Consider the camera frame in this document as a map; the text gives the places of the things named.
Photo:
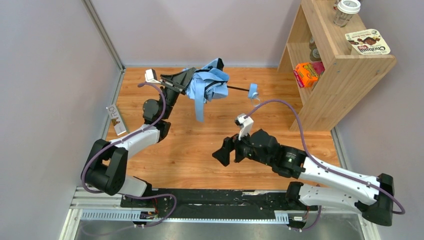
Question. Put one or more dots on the pink snack box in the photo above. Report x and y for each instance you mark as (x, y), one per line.
(319, 67)

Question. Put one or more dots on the orange snack box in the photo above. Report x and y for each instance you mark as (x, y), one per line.
(305, 75)

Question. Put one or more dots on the aluminium frame post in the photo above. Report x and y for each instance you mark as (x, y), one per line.
(92, 12)

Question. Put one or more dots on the glass jar white lid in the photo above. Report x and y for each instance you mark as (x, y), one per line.
(345, 10)

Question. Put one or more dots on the Chobani yogurt cup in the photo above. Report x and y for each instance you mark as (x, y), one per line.
(367, 42)

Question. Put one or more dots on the wooden shelf unit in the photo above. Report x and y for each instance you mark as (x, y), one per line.
(346, 79)

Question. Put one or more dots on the small bottle on shelf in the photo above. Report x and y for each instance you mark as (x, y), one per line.
(314, 54)

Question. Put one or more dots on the small RO labelled box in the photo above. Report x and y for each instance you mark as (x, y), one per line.
(117, 120)

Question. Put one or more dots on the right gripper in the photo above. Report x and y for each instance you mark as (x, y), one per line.
(238, 150)

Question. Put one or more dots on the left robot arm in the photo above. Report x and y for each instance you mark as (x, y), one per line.
(105, 170)

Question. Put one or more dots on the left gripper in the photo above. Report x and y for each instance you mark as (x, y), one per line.
(174, 84)

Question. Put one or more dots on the light blue folding umbrella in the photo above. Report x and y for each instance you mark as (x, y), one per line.
(211, 82)

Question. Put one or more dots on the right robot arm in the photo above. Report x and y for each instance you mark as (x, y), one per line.
(316, 182)

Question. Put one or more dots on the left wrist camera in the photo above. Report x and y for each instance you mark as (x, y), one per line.
(151, 76)

